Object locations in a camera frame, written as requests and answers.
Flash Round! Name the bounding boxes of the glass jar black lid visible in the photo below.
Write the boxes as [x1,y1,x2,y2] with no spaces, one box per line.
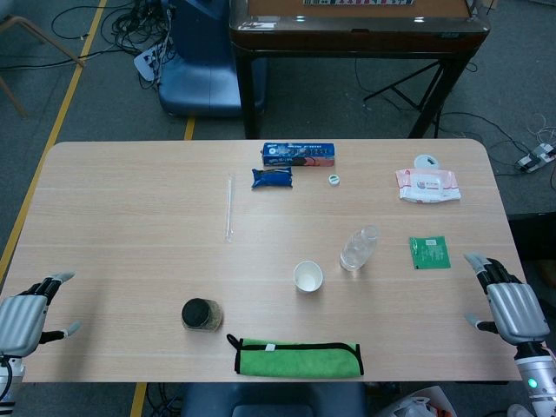
[181,297,224,334]

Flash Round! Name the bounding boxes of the grey power strip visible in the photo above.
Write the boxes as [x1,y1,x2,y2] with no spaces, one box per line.
[515,145,556,173]

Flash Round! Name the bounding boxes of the blue machine base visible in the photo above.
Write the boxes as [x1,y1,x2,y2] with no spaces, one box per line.
[158,0,267,119]

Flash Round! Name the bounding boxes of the transparent plastic bottle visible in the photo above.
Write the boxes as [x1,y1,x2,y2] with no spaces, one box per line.
[339,224,382,272]

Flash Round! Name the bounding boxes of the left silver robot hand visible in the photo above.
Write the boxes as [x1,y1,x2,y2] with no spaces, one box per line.
[0,271,83,358]

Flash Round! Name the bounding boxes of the black tripod stand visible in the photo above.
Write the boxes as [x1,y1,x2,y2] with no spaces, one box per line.
[363,60,444,116]

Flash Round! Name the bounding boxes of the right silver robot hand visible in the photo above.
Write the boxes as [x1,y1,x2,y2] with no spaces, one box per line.
[462,253,552,347]

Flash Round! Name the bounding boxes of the blue cookie packet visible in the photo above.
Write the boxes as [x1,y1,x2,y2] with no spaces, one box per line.
[250,167,295,190]

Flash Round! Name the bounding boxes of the white paper cup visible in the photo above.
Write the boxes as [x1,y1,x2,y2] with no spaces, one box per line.
[293,260,325,295]

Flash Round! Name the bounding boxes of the tangled black floor cables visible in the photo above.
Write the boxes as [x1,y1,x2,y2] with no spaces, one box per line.
[51,0,175,88]

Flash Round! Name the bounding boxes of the white plastic bag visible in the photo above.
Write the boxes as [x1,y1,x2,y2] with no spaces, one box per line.
[375,386,457,417]

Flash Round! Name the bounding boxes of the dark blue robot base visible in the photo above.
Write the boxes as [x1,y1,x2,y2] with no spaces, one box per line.
[180,381,368,417]

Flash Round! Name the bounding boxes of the blue cookie box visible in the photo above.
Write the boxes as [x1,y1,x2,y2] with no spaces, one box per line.
[261,142,336,169]

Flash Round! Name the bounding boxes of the green square sachet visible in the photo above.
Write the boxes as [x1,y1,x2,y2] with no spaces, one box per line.
[408,235,452,270]

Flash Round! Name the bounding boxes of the chair with wooden legs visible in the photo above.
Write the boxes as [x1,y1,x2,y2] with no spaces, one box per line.
[0,15,86,118]

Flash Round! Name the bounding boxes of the green black-edged cloth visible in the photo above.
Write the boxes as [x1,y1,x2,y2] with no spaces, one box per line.
[226,333,365,378]

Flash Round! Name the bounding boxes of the brown mahjong table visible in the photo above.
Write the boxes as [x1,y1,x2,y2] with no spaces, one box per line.
[228,0,492,140]

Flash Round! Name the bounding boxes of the black box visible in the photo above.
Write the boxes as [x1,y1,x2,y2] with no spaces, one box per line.
[507,212,556,266]

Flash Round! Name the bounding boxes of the white power strip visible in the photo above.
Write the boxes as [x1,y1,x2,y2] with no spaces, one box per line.
[133,46,169,82]

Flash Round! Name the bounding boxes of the pink white wet wipes pack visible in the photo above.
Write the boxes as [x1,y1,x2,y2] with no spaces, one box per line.
[394,168,461,202]

